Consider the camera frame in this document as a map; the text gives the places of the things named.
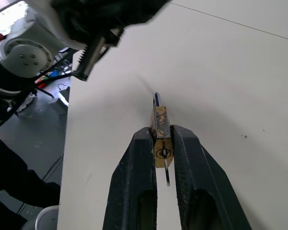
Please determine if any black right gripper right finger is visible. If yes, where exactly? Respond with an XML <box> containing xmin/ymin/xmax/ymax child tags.
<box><xmin>170</xmin><ymin>124</ymin><xmax>252</xmax><ymax>230</ymax></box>

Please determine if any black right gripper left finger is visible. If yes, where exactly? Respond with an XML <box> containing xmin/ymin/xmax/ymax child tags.
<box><xmin>102</xmin><ymin>126</ymin><xmax>158</xmax><ymax>230</ymax></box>

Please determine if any silver padlock key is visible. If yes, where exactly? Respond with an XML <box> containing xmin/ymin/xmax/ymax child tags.
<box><xmin>162</xmin><ymin>149</ymin><xmax>172</xmax><ymax>187</ymax></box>

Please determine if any brass padlock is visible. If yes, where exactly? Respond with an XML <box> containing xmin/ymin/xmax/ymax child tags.
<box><xmin>149</xmin><ymin>92</ymin><xmax>175</xmax><ymax>169</ymax></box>

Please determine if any colourful small items pile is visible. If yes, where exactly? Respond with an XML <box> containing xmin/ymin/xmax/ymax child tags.
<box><xmin>35</xmin><ymin>68</ymin><xmax>72</xmax><ymax>88</ymax></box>

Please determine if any grey box on floor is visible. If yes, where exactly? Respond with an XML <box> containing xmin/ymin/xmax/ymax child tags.
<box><xmin>49</xmin><ymin>86</ymin><xmax>70</xmax><ymax>116</ymax></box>

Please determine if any silver rounded robot body part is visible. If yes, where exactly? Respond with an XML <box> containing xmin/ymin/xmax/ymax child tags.
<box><xmin>21</xmin><ymin>205</ymin><xmax>60</xmax><ymax>230</ymax></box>

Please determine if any white crumpled cloth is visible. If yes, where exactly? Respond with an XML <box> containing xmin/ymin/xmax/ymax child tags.
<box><xmin>16</xmin><ymin>93</ymin><xmax>37</xmax><ymax>113</ymax></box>

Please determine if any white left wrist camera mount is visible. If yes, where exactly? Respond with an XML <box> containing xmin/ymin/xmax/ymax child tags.
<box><xmin>26</xmin><ymin>0</ymin><xmax>87</xmax><ymax>50</ymax></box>

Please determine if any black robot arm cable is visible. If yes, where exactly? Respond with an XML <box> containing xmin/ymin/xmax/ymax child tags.
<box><xmin>0</xmin><ymin>71</ymin><xmax>72</xmax><ymax>135</ymax></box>

